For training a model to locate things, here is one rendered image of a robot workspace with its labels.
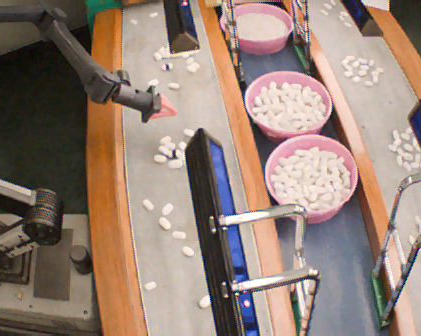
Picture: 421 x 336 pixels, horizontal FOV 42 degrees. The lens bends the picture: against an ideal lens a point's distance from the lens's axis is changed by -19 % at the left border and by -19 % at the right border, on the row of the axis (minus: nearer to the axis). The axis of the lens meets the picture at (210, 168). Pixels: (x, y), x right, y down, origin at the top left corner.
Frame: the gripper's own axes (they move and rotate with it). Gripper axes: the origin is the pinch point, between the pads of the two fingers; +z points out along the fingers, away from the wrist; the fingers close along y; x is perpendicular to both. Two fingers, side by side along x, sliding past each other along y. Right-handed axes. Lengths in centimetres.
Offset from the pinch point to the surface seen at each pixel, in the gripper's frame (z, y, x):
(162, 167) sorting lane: -0.4, -13.9, 8.0
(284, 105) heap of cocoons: 29.1, 3.3, -15.1
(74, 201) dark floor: 11, 42, 94
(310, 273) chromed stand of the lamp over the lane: -4, -78, -36
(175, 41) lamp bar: -15.8, -3.0, -24.3
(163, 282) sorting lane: -3, -51, 11
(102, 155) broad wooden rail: -14.9, -7.7, 16.6
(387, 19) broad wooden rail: 71, 44, -55
